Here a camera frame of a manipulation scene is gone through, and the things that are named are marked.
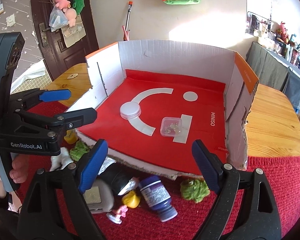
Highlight small tag on table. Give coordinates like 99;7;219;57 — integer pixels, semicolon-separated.
67;73;78;79

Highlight clear small square container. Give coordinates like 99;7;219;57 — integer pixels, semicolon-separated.
160;116;182;137

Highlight grey square device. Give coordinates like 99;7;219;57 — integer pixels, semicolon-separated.
83;178;114;214

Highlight dark brown door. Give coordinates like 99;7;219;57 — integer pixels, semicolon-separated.
30;0;99;80

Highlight white round lidded jar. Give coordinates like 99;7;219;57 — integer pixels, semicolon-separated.
120;101;141;120

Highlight green knitted ball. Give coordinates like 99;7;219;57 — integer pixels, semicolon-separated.
69;140;90;161
180;179;210;203

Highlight white red cardboard box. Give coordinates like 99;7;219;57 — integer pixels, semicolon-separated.
71;40;259;179

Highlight pink plush toys on door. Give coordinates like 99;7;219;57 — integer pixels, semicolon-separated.
54;0;77;27

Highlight yellow pink toy figure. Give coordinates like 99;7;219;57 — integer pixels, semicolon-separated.
106;190;141;224

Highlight purple pill bottle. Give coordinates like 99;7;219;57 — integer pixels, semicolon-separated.
139;175;178;222

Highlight black white plush roll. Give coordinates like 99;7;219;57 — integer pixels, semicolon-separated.
97;157;139;196

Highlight red knitted blanket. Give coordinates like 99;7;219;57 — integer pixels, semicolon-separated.
17;102;300;239

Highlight person's left hand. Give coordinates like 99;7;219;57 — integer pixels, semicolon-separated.
0;154;30;198

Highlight white fluffy scrunchie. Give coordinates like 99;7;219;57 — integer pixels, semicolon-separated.
50;147;73;171

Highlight grey cloth covered shelf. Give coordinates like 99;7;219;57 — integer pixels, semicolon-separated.
246;42;300;110

